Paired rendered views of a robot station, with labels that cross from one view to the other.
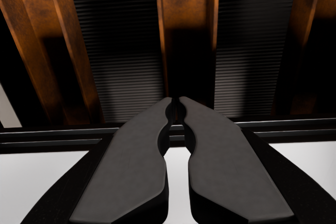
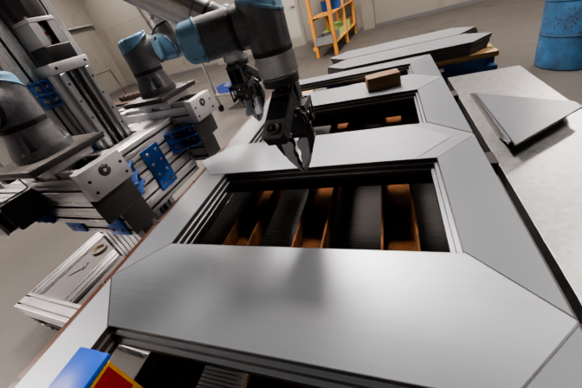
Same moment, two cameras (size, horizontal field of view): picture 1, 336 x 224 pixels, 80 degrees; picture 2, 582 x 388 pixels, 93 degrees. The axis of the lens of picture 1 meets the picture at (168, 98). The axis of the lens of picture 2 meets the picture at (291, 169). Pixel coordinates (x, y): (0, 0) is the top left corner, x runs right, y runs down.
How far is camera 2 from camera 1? 0.52 m
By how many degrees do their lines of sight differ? 37
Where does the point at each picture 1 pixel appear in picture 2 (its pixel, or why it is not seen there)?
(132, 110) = (378, 215)
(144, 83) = (363, 231)
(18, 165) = (393, 156)
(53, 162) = (374, 158)
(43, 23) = (407, 248)
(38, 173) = (384, 153)
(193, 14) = (309, 243)
